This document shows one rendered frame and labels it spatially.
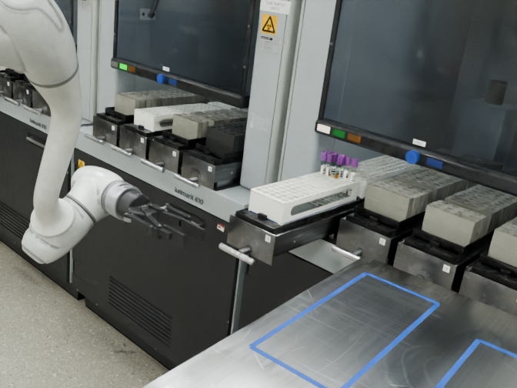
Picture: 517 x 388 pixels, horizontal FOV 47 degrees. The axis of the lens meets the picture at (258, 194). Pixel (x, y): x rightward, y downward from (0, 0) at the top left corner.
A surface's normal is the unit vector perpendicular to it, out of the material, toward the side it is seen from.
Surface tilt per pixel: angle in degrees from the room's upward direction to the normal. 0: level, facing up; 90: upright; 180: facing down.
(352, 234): 90
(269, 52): 90
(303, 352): 0
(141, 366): 0
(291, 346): 0
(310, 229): 90
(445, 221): 90
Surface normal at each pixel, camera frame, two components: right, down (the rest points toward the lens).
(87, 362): 0.12, -0.93
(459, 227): -0.68, 0.18
